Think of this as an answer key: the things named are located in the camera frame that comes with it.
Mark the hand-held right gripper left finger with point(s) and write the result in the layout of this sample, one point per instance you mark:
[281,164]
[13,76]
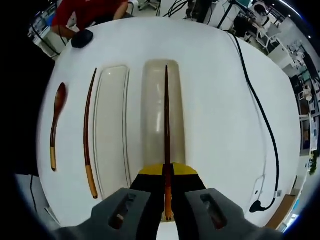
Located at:
[140,200]

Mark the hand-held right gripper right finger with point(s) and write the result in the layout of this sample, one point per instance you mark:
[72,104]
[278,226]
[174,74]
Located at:
[187,180]

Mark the dark wooden chopstick utensil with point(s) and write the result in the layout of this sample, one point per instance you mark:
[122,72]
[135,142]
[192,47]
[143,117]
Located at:
[166,125]
[86,140]

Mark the beige cutlery case base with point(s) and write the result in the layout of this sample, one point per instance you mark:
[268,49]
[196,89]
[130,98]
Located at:
[155,112]

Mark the beige cutlery case lid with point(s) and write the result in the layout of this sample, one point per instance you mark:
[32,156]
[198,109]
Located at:
[112,125]

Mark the dark wooden spoon utensil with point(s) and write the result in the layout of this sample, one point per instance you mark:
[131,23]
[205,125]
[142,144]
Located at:
[61,95]

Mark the white chair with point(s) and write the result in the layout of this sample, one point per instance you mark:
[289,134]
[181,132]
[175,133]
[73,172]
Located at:
[272,35]

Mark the black rounded object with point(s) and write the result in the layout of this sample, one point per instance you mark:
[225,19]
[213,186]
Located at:
[82,38]

